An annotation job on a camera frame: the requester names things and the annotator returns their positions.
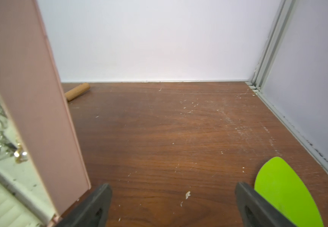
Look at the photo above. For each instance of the green toy rake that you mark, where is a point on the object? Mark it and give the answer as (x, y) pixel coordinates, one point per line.
(77, 91)

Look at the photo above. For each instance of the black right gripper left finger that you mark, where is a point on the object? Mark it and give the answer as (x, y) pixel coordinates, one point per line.
(92, 212)

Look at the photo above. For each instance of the pink jewelry box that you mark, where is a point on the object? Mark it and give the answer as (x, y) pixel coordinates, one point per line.
(31, 92)

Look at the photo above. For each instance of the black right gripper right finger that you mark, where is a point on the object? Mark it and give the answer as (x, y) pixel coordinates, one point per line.
(255, 211)

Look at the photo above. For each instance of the green leaf toy trowel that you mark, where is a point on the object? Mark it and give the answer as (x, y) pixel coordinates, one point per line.
(280, 185)

